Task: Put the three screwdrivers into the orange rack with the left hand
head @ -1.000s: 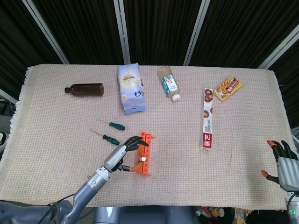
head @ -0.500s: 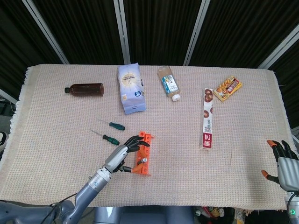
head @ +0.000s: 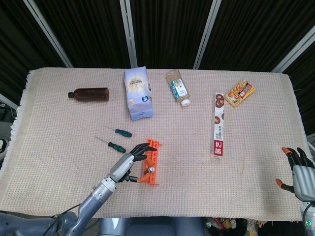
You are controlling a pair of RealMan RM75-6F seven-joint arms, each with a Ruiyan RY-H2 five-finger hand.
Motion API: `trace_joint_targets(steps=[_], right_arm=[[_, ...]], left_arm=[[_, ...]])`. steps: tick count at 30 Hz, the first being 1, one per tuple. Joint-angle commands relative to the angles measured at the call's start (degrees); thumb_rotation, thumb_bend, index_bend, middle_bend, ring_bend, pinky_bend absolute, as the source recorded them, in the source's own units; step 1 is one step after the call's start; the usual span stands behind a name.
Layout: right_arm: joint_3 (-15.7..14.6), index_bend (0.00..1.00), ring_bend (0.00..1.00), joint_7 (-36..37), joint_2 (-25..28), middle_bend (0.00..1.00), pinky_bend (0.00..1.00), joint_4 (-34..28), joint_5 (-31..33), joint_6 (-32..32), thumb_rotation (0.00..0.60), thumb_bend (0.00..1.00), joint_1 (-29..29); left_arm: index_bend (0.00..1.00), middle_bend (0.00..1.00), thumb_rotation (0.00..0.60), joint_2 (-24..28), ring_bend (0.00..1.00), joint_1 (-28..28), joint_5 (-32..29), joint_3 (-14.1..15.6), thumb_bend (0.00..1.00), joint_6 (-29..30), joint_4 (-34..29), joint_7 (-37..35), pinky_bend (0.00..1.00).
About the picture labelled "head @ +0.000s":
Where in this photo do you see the brown plastic bottle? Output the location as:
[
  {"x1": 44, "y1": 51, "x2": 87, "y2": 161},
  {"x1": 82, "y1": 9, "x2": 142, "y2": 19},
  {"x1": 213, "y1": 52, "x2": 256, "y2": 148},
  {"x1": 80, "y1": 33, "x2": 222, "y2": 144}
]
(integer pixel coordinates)
[{"x1": 67, "y1": 87, "x2": 110, "y2": 101}]

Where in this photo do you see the blue and white bag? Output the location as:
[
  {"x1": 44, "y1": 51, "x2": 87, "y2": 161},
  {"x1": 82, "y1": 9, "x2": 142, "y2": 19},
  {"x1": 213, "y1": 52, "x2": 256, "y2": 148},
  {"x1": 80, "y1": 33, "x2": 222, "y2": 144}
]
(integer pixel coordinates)
[{"x1": 123, "y1": 65, "x2": 155, "y2": 121}]

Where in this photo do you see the orange tool holder rack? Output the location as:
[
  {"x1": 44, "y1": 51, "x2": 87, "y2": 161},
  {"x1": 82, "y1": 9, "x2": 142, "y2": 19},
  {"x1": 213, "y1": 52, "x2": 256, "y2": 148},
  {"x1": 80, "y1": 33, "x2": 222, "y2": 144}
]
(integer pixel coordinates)
[{"x1": 139, "y1": 138, "x2": 164, "y2": 185}]

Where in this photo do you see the clear bottle blue label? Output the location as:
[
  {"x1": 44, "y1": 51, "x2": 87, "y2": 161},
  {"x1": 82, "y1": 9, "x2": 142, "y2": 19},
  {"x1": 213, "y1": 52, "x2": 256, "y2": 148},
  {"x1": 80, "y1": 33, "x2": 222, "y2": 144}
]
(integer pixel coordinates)
[{"x1": 166, "y1": 69, "x2": 191, "y2": 107}]

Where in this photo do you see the thick green black screwdriver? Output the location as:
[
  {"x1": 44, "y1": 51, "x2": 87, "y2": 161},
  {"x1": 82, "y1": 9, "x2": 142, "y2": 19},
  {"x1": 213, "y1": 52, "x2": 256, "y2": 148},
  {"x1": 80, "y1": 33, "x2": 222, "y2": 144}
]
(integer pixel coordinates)
[{"x1": 94, "y1": 136, "x2": 126, "y2": 153}]

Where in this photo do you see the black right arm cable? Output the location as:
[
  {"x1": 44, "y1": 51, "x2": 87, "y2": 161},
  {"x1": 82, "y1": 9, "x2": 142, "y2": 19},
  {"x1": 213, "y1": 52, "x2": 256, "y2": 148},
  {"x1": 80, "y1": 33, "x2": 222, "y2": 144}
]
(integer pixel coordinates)
[{"x1": 301, "y1": 201, "x2": 315, "y2": 222}]

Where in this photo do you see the grey robot torso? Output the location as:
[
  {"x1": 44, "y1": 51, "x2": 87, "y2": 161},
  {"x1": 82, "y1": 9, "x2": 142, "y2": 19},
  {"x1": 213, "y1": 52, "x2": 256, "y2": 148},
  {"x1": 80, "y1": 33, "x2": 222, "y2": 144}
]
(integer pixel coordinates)
[{"x1": 98, "y1": 217, "x2": 205, "y2": 236}]

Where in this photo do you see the long white red cookie box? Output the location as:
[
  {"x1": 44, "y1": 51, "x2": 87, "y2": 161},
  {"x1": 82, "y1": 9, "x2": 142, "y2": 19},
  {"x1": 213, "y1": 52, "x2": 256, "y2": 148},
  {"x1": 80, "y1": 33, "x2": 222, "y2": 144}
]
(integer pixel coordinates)
[{"x1": 210, "y1": 92, "x2": 226, "y2": 159}]

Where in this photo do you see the black trash bin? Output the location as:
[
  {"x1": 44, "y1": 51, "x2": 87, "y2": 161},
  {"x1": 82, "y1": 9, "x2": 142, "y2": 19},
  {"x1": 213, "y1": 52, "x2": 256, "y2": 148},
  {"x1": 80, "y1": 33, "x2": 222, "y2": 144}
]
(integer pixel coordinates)
[{"x1": 205, "y1": 217, "x2": 249, "y2": 236}]

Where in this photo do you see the black and white shoe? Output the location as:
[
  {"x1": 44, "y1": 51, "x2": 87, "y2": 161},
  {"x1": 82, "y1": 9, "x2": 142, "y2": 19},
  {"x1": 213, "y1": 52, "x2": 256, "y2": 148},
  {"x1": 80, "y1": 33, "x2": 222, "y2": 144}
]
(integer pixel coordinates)
[{"x1": 0, "y1": 138, "x2": 8, "y2": 158}]

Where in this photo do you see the beige woven tablecloth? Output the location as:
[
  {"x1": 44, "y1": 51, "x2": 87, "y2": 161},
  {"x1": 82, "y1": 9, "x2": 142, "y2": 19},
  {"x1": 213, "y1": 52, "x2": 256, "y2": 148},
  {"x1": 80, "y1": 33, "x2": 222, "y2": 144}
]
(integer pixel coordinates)
[{"x1": 0, "y1": 67, "x2": 311, "y2": 221}]

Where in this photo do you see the yellow snack box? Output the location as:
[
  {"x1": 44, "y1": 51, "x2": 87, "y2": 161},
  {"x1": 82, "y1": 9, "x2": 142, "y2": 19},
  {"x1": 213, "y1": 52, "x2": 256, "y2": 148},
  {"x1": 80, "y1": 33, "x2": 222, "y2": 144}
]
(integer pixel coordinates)
[{"x1": 224, "y1": 79, "x2": 255, "y2": 108}]

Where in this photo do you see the slim green screwdriver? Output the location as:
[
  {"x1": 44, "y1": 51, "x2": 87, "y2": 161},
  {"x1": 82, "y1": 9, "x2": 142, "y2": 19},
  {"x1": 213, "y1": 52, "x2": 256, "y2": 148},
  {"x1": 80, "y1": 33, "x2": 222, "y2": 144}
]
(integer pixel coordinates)
[{"x1": 102, "y1": 125, "x2": 132, "y2": 138}]

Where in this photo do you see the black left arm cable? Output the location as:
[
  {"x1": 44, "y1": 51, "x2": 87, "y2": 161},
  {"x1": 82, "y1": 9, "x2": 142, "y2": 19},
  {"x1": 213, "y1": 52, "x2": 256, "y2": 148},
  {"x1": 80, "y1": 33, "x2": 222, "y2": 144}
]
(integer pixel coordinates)
[{"x1": 41, "y1": 203, "x2": 83, "y2": 236}]

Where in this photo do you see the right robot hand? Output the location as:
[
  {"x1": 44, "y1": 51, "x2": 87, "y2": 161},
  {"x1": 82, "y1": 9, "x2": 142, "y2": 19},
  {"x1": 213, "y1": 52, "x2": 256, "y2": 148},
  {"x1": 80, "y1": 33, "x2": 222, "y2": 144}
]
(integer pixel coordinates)
[{"x1": 275, "y1": 147, "x2": 315, "y2": 202}]

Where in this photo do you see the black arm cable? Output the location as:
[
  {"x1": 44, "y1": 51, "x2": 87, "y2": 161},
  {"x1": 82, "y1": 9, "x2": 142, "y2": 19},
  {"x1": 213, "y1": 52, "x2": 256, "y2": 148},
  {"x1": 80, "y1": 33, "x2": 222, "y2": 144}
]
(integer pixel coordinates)
[
  {"x1": 41, "y1": 203, "x2": 83, "y2": 236},
  {"x1": 301, "y1": 201, "x2": 315, "y2": 222}
]

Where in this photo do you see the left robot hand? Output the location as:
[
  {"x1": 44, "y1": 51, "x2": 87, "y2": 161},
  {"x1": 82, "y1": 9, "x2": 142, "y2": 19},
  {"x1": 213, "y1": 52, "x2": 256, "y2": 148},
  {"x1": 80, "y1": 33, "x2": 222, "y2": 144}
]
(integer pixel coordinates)
[{"x1": 108, "y1": 142, "x2": 158, "y2": 184}]

